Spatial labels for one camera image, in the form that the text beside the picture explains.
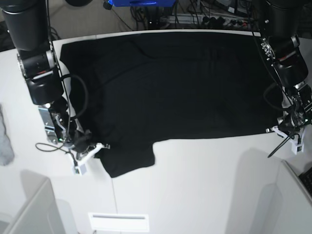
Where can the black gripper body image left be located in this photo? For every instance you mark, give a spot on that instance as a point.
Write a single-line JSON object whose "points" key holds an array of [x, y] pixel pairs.
{"points": [[81, 140]]}

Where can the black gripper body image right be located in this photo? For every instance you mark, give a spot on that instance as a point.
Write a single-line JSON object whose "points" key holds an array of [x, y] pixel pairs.
{"points": [[292, 123]]}

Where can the black T-shirt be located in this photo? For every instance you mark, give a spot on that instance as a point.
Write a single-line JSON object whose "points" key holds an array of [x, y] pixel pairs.
{"points": [[139, 89]]}

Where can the black robot arm image left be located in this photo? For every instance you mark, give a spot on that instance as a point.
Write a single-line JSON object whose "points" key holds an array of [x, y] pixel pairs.
{"points": [[28, 24]]}

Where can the black keyboard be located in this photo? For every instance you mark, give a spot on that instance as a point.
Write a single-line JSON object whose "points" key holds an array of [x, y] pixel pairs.
{"points": [[306, 179]]}

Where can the grey cloth at left edge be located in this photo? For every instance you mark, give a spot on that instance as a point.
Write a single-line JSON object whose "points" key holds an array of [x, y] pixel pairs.
{"points": [[6, 152]]}

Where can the white partition panel right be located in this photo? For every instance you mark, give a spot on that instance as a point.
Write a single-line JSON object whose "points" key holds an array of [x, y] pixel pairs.
{"points": [[284, 207]]}

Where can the white partition panel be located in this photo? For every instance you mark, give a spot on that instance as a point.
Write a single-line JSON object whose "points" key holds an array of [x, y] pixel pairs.
{"points": [[284, 207], [42, 212]]}

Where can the white partition panel left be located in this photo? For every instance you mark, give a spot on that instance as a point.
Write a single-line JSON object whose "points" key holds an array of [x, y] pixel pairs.
{"points": [[42, 212]]}

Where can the blue box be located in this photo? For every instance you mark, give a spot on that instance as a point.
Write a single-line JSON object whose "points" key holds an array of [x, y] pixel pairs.
{"points": [[143, 3]]}

